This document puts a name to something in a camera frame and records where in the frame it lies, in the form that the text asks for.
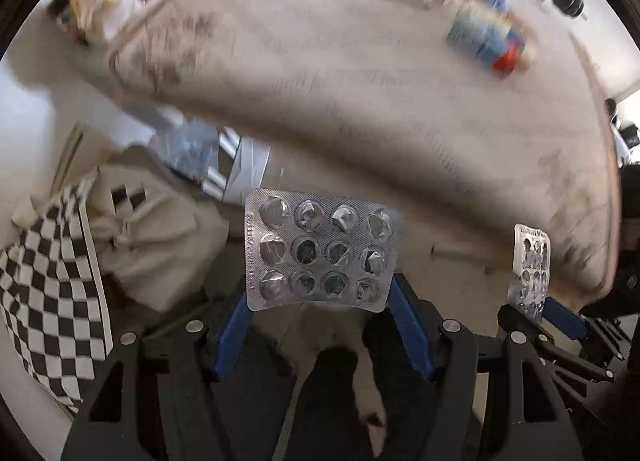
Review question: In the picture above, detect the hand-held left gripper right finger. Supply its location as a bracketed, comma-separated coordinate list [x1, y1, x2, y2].
[386, 275, 587, 461]

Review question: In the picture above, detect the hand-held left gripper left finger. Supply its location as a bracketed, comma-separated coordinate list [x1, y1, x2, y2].
[60, 287, 297, 461]

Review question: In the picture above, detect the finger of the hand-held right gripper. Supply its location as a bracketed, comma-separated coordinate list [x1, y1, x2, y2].
[542, 297, 627, 363]
[498, 303, 616, 386]

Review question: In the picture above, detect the small silver blister pack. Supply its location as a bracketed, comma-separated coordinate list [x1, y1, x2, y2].
[506, 223, 552, 323]

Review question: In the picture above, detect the large silver blister pack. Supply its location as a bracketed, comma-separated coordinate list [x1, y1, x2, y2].
[243, 188, 405, 313]

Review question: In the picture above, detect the beige cloth bag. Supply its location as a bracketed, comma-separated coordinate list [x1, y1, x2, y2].
[87, 148, 232, 313]

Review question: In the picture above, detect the black white checkered bag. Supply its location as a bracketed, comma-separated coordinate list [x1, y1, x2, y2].
[0, 180, 112, 414]

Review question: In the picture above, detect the blue label bottle red cap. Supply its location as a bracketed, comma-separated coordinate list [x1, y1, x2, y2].
[444, 0, 532, 78]

